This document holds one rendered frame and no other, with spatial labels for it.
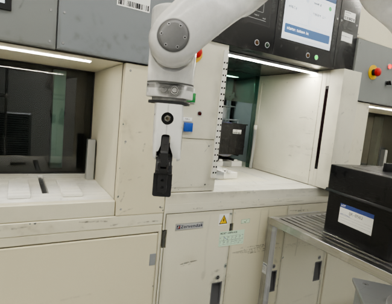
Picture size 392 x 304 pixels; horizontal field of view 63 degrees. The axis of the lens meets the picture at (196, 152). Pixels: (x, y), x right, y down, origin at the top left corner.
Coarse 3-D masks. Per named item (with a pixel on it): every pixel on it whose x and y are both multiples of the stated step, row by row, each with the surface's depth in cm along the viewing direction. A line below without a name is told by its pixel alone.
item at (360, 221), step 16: (336, 208) 116; (352, 208) 110; (368, 208) 104; (336, 224) 116; (352, 224) 109; (368, 224) 103; (384, 224) 98; (352, 240) 109; (368, 240) 103; (384, 240) 98; (384, 256) 98
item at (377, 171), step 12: (336, 168) 117; (348, 168) 112; (360, 168) 113; (372, 168) 116; (384, 168) 110; (336, 180) 116; (348, 180) 111; (360, 180) 107; (372, 180) 102; (384, 180) 99; (336, 192) 116; (348, 192) 111; (360, 192) 106; (372, 192) 102; (384, 192) 98; (372, 204) 102; (384, 204) 98
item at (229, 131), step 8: (224, 112) 188; (232, 120) 193; (224, 128) 180; (232, 128) 183; (240, 128) 185; (224, 136) 181; (232, 136) 183; (240, 136) 186; (224, 144) 181; (232, 144) 184; (240, 144) 187; (224, 152) 182; (232, 152) 185; (240, 152) 188; (232, 160) 188
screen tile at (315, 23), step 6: (312, 6) 130; (318, 6) 131; (324, 6) 133; (330, 6) 134; (312, 12) 130; (318, 12) 132; (324, 12) 133; (330, 12) 135; (312, 18) 131; (330, 18) 136; (312, 24) 131; (318, 24) 133; (324, 24) 134; (330, 24) 136; (324, 30) 135
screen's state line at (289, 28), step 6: (288, 24) 125; (288, 30) 125; (294, 30) 127; (300, 30) 128; (306, 30) 130; (306, 36) 130; (312, 36) 132; (318, 36) 134; (324, 36) 135; (324, 42) 136
